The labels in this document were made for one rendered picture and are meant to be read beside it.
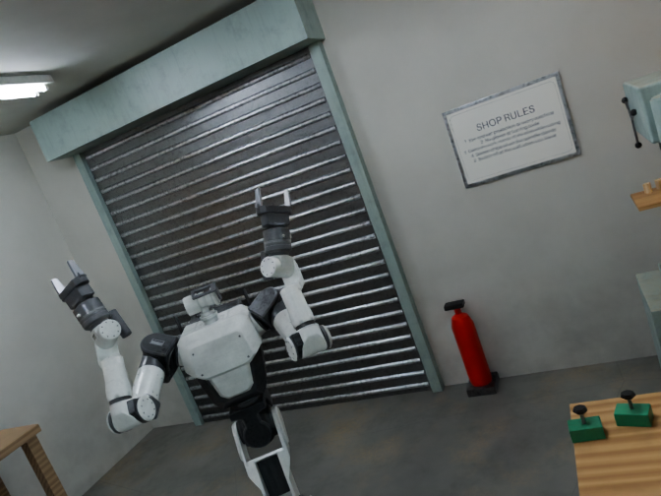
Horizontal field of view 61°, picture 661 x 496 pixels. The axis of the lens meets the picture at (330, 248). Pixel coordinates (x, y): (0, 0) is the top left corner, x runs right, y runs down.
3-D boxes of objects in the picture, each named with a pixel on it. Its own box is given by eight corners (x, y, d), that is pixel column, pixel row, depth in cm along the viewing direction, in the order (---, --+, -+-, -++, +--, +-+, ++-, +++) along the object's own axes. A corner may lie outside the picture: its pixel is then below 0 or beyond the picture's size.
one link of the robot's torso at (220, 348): (206, 395, 218) (168, 312, 212) (286, 361, 221) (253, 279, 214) (198, 430, 189) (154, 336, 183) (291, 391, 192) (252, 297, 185)
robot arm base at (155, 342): (143, 387, 194) (148, 362, 203) (181, 385, 196) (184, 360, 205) (137, 356, 185) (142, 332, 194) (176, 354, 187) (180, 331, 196)
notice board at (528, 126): (580, 154, 303) (558, 71, 295) (581, 154, 302) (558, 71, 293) (465, 188, 331) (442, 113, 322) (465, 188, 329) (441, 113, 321)
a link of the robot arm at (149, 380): (129, 445, 173) (145, 388, 191) (161, 431, 170) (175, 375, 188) (102, 426, 167) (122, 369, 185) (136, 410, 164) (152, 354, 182)
